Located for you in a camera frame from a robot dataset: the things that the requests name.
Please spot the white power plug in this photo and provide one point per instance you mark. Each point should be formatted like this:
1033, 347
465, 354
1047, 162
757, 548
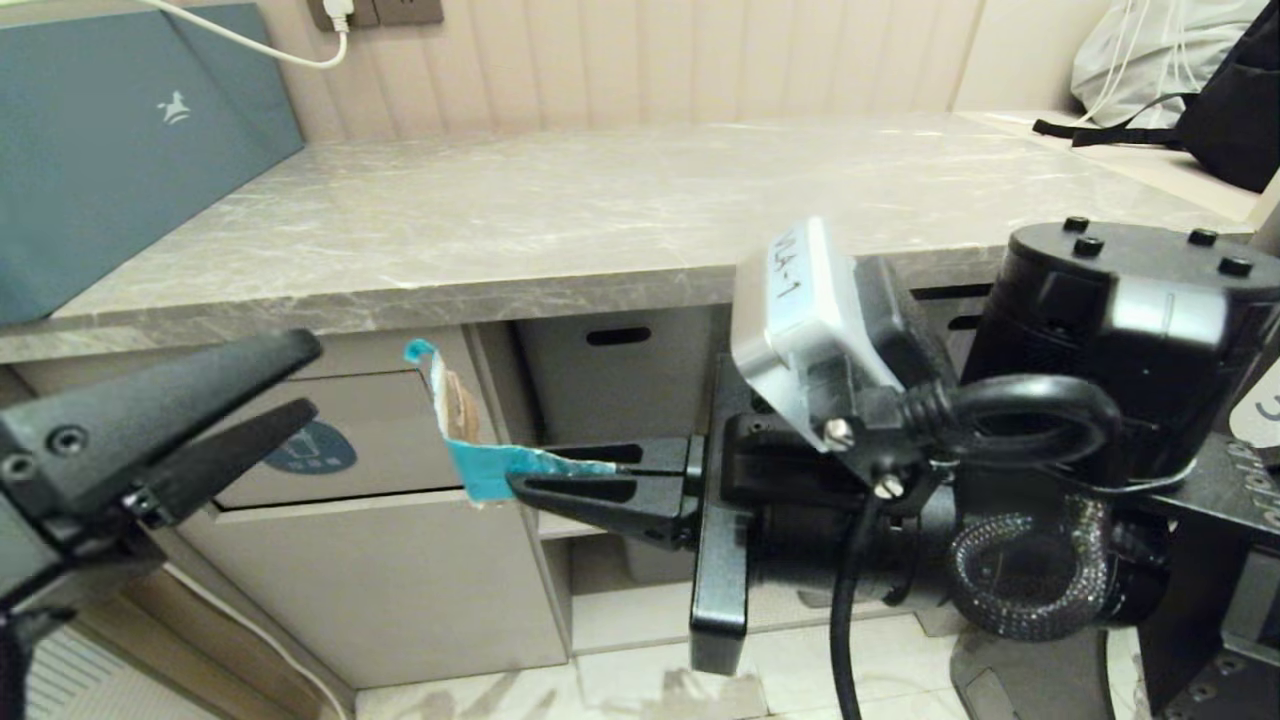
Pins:
340, 10

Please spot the beige trash flap door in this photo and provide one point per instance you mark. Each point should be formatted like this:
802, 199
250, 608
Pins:
380, 440

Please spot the light grey fabric bag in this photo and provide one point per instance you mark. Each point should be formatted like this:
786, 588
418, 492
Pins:
1150, 58

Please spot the black backpack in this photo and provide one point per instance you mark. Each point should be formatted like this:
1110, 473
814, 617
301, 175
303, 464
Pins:
1240, 118

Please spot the beige shelf board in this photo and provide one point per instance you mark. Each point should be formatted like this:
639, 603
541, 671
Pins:
565, 525

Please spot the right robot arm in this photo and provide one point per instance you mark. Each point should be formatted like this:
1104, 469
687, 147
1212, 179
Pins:
1100, 300

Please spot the dark wall socket plate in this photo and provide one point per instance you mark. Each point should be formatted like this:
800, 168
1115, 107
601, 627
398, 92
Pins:
410, 10
366, 12

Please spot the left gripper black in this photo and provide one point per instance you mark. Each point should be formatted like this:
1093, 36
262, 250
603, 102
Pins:
60, 560

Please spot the dark grey washing machine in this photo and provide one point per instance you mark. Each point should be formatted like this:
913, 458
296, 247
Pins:
1050, 680

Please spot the narrow grey storage bin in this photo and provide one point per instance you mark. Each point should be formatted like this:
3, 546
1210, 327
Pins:
655, 562
620, 390

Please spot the beige cabinet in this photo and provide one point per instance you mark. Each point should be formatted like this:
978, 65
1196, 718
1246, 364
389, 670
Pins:
400, 600

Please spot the wide grey storage bin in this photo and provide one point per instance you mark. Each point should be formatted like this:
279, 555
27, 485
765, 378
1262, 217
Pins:
950, 305

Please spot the teal box with horse logo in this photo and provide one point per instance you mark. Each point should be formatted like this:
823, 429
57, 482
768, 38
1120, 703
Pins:
120, 180

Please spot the small blue-edged cardboard scrap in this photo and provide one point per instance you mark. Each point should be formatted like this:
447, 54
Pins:
490, 470

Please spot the white washer panel label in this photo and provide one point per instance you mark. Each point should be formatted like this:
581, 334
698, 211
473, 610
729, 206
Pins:
1258, 415

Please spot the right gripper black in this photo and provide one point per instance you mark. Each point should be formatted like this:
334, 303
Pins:
800, 530

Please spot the blue round bin sticker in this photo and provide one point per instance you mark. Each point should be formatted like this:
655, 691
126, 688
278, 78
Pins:
320, 450

